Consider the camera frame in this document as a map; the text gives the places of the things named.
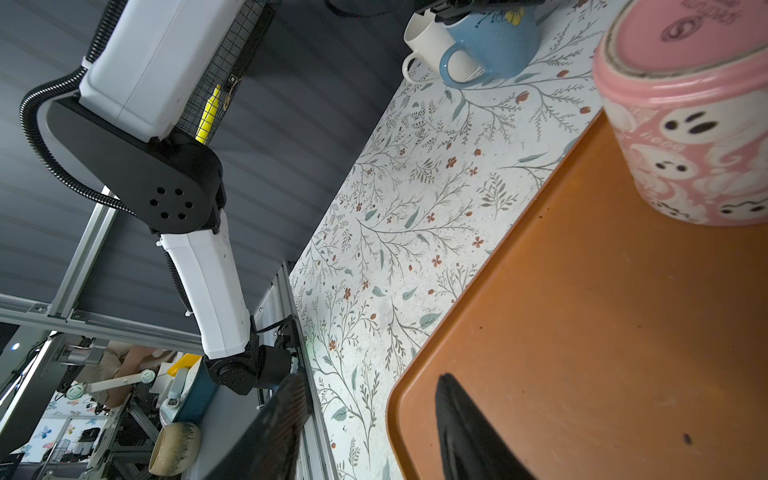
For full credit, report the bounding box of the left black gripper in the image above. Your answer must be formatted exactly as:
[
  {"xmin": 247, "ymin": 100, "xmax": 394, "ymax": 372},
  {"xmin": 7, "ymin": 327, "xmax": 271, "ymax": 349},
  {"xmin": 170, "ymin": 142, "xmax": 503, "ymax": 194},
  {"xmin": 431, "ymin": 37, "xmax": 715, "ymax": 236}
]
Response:
[{"xmin": 431, "ymin": 0, "xmax": 544, "ymax": 24}]

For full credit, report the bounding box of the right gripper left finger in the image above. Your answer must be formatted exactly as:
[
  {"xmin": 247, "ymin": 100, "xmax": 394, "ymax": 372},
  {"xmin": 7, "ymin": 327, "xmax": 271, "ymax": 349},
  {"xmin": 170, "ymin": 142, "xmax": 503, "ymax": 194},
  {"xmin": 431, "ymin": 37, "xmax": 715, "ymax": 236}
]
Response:
[{"xmin": 206, "ymin": 373, "xmax": 310, "ymax": 480}]

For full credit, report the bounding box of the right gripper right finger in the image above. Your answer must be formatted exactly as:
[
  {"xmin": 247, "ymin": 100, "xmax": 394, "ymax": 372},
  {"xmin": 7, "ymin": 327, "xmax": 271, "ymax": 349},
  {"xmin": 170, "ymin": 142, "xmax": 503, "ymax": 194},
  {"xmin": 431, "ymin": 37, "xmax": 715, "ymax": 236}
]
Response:
[{"xmin": 435, "ymin": 374, "xmax": 533, "ymax": 479}]

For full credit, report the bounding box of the white mug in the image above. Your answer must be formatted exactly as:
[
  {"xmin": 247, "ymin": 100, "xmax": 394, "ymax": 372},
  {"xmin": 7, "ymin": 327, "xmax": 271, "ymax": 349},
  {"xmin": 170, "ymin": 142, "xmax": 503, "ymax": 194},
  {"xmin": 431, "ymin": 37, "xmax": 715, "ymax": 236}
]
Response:
[{"xmin": 401, "ymin": 10, "xmax": 483, "ymax": 85}]

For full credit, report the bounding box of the blue textured mug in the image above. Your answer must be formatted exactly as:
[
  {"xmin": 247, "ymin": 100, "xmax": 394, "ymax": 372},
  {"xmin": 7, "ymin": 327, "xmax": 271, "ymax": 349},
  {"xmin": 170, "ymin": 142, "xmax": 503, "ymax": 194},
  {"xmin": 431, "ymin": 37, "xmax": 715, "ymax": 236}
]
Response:
[{"xmin": 439, "ymin": 5, "xmax": 540, "ymax": 89}]

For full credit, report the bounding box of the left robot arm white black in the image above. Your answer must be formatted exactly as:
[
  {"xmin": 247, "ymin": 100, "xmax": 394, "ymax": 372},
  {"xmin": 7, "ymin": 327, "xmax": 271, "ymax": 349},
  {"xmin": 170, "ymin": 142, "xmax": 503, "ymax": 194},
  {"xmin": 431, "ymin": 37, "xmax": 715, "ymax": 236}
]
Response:
[{"xmin": 19, "ymin": 1, "xmax": 296, "ymax": 395}]

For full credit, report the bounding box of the pink ghost pattern mug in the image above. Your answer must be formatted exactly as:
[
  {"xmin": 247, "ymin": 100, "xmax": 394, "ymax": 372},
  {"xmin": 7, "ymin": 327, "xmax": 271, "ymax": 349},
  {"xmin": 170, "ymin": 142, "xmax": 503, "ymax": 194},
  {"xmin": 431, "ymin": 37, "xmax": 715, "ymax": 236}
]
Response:
[{"xmin": 593, "ymin": 0, "xmax": 767, "ymax": 227}]

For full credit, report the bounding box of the beige ceramic bowl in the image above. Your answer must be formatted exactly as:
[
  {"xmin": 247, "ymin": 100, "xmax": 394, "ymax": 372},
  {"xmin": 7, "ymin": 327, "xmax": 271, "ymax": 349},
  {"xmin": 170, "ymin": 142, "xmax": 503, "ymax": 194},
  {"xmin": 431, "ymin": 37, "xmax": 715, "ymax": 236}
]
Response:
[{"xmin": 148, "ymin": 422, "xmax": 202, "ymax": 477}]

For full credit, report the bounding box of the orange plastic tray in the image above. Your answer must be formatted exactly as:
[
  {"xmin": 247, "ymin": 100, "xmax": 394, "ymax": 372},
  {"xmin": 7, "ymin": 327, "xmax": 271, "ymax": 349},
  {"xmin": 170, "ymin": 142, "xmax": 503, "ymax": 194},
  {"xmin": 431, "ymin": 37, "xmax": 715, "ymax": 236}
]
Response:
[{"xmin": 386, "ymin": 116, "xmax": 767, "ymax": 479}]

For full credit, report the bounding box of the yellow marker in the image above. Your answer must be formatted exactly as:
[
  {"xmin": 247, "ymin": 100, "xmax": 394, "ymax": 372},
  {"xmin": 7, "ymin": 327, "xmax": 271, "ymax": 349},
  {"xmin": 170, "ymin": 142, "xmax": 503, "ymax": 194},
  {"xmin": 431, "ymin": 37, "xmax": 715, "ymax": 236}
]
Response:
[{"xmin": 195, "ymin": 85, "xmax": 221, "ymax": 144}]

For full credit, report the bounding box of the black wire basket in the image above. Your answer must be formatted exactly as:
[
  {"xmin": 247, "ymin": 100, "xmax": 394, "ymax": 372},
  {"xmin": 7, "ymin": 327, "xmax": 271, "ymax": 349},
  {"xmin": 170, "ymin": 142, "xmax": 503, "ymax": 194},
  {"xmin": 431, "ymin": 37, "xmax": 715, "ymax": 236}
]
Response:
[{"xmin": 177, "ymin": 0, "xmax": 282, "ymax": 145}]

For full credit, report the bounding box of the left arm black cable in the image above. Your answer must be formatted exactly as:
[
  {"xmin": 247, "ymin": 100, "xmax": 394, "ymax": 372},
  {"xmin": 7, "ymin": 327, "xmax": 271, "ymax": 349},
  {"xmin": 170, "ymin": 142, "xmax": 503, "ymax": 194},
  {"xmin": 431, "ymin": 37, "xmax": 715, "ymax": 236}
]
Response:
[{"xmin": 19, "ymin": 0, "xmax": 139, "ymax": 218}]

